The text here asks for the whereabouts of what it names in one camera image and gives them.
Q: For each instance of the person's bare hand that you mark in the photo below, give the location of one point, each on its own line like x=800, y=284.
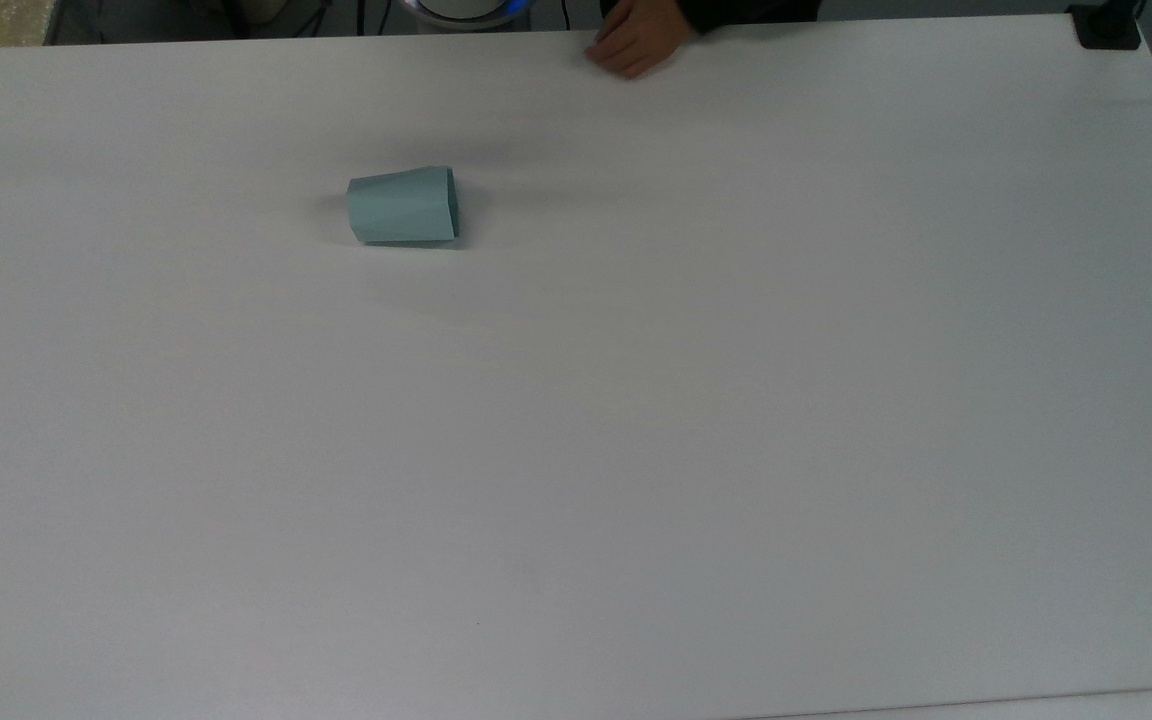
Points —
x=641, y=38

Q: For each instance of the teal faceted plastic cup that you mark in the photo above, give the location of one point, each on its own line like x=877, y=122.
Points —
x=401, y=206

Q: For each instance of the dark sleeved forearm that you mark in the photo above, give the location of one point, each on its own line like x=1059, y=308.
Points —
x=751, y=10

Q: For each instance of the black table clamp mount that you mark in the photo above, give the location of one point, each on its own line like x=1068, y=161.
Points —
x=1106, y=25

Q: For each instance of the white adjoining table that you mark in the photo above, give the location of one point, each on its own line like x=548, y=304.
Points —
x=1036, y=706

